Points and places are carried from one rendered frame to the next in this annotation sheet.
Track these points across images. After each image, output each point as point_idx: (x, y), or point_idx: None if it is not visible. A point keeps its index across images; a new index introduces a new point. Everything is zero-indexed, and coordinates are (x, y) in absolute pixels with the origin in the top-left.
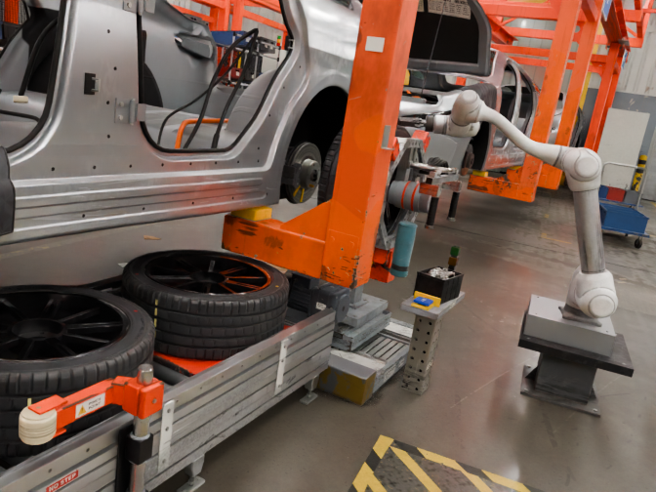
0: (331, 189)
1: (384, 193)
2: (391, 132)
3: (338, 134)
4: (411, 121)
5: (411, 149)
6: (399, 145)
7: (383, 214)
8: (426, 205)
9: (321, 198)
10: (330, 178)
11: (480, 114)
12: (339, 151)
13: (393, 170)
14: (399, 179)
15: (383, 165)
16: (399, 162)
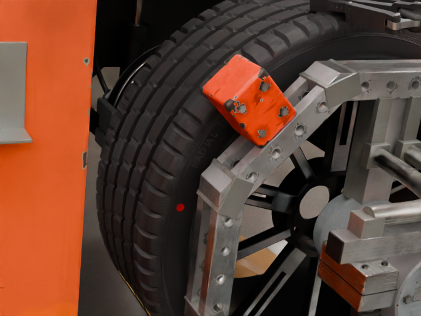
0: (108, 200)
1: (74, 284)
2: (54, 66)
3: (170, 36)
4: (379, 9)
5: (378, 106)
6: (308, 93)
7: (218, 312)
8: (391, 309)
9: (99, 217)
10: (109, 166)
11: None
12: (141, 91)
13: (263, 177)
14: (351, 193)
15: (20, 192)
16: (355, 140)
